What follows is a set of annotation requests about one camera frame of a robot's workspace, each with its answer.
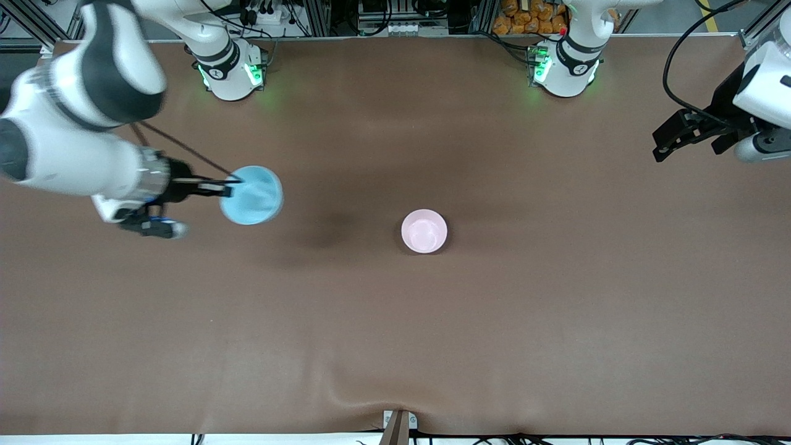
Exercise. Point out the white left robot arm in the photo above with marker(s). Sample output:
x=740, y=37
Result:
x=568, y=80

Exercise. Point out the pink bowl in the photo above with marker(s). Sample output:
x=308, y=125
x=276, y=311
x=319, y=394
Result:
x=424, y=232

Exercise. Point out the orange toy bread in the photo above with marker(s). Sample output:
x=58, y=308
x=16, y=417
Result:
x=534, y=26
x=510, y=7
x=559, y=23
x=501, y=25

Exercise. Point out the white power strip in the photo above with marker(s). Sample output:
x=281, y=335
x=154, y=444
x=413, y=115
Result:
x=264, y=15

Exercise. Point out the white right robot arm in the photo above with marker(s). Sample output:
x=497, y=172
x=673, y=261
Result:
x=74, y=161

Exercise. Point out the brown table cover mat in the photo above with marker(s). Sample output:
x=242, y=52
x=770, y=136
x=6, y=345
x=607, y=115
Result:
x=395, y=340

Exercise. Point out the metal table clamp bracket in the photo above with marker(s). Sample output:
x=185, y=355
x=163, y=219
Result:
x=398, y=429

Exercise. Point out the aluminium frame post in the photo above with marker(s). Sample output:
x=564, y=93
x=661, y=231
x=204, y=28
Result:
x=316, y=17
x=483, y=15
x=757, y=28

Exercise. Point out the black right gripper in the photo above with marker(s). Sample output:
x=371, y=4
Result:
x=178, y=183

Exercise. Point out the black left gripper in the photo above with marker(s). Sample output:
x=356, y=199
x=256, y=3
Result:
x=722, y=106

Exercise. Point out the light blue bowl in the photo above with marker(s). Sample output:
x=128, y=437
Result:
x=253, y=198

